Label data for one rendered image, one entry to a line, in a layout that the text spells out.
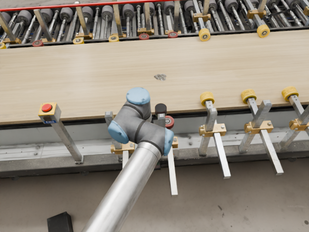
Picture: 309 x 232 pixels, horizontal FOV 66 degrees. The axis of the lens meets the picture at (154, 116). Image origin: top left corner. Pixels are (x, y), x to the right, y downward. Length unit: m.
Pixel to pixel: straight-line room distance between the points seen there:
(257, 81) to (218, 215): 1.10
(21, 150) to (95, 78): 0.71
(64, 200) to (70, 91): 1.03
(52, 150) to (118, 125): 1.00
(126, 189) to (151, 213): 1.42
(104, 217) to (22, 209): 1.79
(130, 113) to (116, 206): 0.34
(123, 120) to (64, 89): 0.90
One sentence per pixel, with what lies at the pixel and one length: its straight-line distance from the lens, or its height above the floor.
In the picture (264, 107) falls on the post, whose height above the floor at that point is 1.14.
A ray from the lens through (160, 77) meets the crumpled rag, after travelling 1.61.
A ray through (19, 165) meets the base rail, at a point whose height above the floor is 0.70.
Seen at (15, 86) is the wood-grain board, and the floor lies 0.90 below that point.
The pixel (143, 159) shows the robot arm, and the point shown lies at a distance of 0.75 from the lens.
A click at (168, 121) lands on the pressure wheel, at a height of 0.91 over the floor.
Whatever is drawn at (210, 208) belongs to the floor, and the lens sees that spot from 2.15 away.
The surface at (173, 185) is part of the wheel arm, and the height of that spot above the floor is 0.86.
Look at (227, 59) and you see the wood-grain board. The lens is 1.82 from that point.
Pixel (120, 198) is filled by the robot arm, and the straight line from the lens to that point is 0.69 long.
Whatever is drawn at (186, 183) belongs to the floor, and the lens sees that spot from 2.19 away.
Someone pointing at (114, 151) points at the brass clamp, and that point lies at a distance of 1.40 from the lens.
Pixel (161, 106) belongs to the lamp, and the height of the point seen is 1.11.
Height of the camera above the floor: 2.04
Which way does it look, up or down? 53 degrees down
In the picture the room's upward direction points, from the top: 3 degrees counter-clockwise
